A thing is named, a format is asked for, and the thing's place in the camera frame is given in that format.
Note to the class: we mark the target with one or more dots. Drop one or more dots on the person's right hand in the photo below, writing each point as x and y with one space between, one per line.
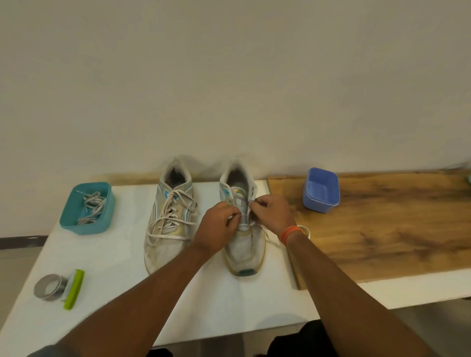
274 215

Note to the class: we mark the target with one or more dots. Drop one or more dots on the person's left hand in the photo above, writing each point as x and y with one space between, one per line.
215 228

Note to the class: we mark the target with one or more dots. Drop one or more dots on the white lace of sneaker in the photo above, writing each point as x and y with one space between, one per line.
308 231
171 237

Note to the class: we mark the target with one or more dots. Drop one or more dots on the worn white sneaker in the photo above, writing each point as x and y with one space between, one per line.
246 253
162 253

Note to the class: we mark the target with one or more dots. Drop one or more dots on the person's right forearm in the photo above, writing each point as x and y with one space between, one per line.
353 301

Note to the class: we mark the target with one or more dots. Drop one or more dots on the person's left forearm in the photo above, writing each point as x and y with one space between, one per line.
136 305

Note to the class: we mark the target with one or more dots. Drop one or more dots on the orange thread wristband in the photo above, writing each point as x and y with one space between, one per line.
290 232

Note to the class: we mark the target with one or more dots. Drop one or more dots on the blue plastic container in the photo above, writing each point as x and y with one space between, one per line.
320 187

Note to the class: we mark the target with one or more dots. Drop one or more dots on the black trousers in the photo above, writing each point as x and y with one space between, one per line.
305 342

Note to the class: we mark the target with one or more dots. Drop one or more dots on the teal plastic container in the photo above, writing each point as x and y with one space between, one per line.
68 217

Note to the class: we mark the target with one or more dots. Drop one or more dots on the grey tape roll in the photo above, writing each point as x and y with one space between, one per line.
39 294

